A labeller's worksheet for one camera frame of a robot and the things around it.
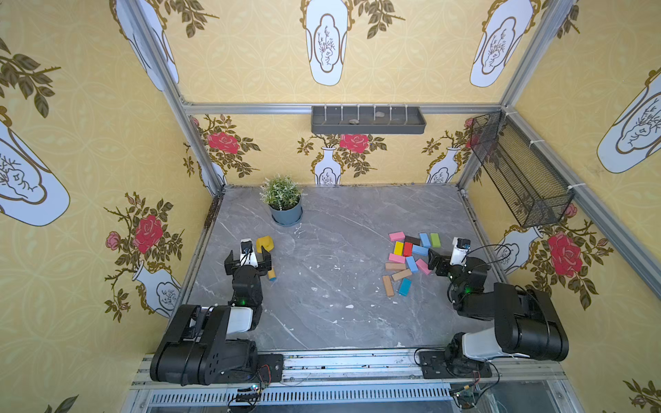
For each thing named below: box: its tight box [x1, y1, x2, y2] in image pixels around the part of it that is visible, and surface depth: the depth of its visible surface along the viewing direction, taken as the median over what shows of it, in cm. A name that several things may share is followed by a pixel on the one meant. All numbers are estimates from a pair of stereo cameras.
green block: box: [430, 233, 442, 248], surface depth 103 cm
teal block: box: [399, 277, 412, 297], surface depth 93 cm
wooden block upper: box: [384, 262, 407, 272], surface depth 97 cm
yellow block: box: [393, 240, 404, 257], surface depth 101 cm
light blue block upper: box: [419, 232, 432, 248], surface depth 103 cm
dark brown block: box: [403, 234, 421, 247], surface depth 105 cm
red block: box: [403, 241, 414, 257], surface depth 100 cm
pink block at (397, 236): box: [388, 231, 406, 242], surface depth 105 cm
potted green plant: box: [259, 174, 306, 226], surface depth 99 cm
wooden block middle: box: [391, 268, 413, 281], surface depth 94 cm
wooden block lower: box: [382, 275, 396, 297], surface depth 92 cm
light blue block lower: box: [406, 255, 420, 273], surface depth 97 cm
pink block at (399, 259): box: [388, 252, 406, 265], surface depth 99 cm
